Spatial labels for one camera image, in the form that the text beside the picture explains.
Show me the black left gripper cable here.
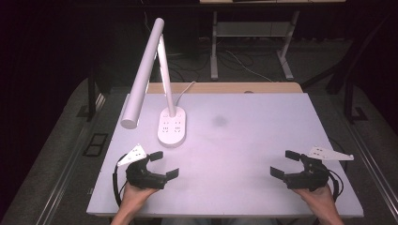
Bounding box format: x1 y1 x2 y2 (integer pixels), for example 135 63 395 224
112 152 130 208

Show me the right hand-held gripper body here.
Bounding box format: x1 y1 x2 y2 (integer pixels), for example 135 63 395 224
283 145 355 192

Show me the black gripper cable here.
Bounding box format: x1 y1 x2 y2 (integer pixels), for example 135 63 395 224
326 168 345 203
112 152 130 208

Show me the aluminium floor rail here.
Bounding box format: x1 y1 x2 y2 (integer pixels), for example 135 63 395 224
35 93 107 225
345 120 398 217

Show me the black floor cable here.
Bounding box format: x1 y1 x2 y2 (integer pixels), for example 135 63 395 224
167 51 211 83

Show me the white lamp cable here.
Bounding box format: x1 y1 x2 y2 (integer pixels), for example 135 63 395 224
174 81 197 107

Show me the grey metal-frame table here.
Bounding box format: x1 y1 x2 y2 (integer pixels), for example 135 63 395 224
199 0 347 82

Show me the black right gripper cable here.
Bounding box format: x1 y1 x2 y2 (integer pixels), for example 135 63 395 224
326 168 345 203

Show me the black rectangular floor frame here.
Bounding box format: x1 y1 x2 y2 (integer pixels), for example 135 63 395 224
82 132 109 158

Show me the white desk lamp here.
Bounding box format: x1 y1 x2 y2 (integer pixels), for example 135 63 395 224
120 17 188 149

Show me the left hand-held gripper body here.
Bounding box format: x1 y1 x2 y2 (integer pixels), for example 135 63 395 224
116 143 168 190

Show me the black metal stand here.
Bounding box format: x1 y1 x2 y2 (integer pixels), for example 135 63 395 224
343 76 370 125
76 69 99 123

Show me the white floor cable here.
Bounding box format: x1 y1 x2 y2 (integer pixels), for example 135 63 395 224
224 50 274 83

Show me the person's left hand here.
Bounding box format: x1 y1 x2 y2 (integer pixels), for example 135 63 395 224
120 180 160 214

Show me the person's right hand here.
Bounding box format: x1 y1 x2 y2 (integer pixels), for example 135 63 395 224
292 183 338 218

